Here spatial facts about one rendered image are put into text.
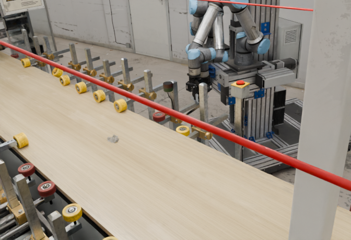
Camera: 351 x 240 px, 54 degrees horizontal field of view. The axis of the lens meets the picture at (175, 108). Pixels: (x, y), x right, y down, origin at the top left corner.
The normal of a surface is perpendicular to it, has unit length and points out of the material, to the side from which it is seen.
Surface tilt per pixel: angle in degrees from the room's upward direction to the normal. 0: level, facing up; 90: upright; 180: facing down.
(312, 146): 90
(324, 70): 90
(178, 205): 0
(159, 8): 90
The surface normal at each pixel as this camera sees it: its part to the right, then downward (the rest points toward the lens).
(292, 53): 0.35, 0.40
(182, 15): -0.64, 0.39
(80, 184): -0.07, -0.89
